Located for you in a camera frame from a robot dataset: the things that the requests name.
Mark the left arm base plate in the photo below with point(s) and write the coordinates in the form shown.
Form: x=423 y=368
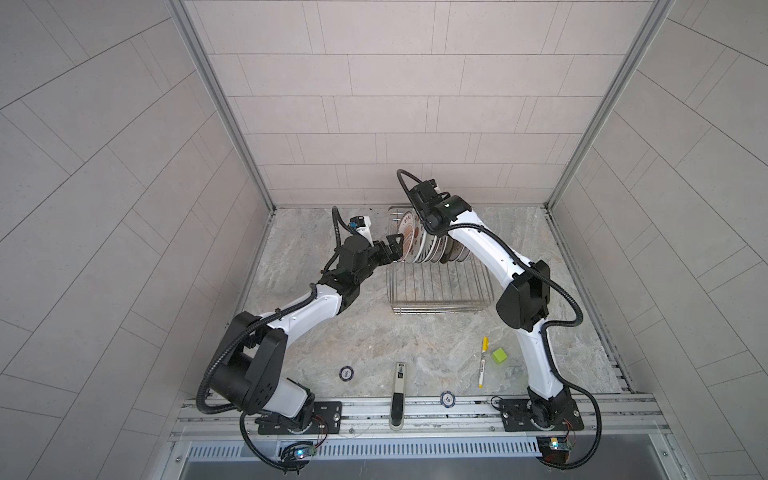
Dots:
x=322 y=417

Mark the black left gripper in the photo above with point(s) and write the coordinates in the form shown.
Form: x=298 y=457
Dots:
x=393 y=254

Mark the white plate red characters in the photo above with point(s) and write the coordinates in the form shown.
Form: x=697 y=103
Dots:
x=423 y=247

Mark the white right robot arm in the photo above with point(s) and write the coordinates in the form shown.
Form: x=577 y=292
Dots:
x=530 y=304

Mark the aluminium front rail frame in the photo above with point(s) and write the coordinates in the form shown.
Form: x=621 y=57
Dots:
x=471 y=416

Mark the dark rimmed checkered plate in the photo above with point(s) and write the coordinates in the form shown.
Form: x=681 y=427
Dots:
x=448 y=249

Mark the small sunburst plate right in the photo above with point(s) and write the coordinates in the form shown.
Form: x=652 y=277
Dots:
x=460 y=252

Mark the black white handheld scraper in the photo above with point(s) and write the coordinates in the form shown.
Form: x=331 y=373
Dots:
x=397 y=406

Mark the left circuit board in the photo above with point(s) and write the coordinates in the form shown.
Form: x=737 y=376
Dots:
x=298 y=454

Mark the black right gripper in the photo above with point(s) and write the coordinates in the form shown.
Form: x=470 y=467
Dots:
x=424 y=219

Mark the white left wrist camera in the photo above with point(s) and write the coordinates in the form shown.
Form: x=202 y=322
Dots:
x=362 y=224

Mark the green cube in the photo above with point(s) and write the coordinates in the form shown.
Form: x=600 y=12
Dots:
x=499 y=356

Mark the metal wire dish rack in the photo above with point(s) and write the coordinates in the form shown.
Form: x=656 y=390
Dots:
x=434 y=288

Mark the white watermelon pattern plate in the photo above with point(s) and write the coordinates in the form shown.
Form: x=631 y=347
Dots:
x=432 y=250

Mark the circuit board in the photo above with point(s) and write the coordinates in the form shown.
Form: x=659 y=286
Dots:
x=555 y=451
x=298 y=454

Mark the white plate orange sunburst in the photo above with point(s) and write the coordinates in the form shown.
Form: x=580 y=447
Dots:
x=409 y=226

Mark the yellow capped white marker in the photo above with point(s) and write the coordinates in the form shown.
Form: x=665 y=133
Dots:
x=482 y=365

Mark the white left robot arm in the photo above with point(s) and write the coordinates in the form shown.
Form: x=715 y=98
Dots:
x=245 y=372

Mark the right circuit board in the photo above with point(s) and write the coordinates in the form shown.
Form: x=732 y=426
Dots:
x=555 y=451

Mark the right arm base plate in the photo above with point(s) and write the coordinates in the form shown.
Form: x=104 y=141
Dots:
x=537 y=415

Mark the right round poker chip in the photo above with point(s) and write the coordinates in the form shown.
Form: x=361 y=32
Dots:
x=447 y=399

